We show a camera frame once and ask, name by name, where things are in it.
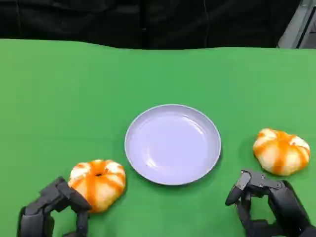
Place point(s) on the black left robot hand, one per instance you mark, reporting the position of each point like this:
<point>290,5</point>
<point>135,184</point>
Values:
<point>53,195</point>

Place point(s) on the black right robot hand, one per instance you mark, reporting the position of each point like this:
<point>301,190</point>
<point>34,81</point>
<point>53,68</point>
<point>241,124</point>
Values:
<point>286,202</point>

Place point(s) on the orange white toy bread roll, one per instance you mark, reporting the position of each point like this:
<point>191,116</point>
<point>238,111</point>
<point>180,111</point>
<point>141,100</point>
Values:
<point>281,153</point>
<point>98,187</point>

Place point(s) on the green table cloth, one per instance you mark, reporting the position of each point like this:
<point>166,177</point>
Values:
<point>74,98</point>

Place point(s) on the lilac plate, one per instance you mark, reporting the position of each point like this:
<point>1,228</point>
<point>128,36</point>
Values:
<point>172,145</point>

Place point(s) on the black backdrop curtain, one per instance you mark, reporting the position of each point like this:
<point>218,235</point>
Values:
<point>148,22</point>

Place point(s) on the grey metal frame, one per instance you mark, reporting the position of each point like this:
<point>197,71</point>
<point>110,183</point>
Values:
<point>293,29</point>

